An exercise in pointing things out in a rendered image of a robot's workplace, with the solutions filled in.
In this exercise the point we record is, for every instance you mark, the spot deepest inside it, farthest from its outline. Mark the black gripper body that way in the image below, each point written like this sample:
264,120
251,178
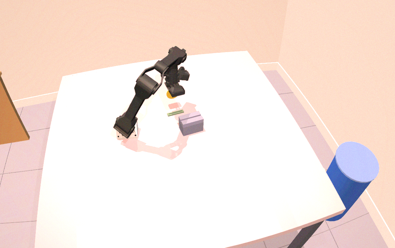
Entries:
175,88

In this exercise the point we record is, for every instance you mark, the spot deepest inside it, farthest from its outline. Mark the gold coin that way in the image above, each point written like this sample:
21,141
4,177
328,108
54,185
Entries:
169,95

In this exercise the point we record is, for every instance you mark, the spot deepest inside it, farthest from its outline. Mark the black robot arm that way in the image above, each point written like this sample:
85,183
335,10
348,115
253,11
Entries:
145,87

